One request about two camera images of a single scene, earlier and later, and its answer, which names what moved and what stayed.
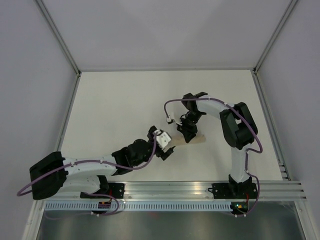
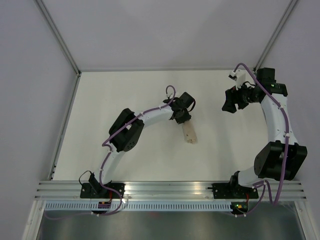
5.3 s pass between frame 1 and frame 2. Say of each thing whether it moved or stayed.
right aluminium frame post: stayed
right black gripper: moved
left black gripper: moved
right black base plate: stayed
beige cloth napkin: moved
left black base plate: stayed
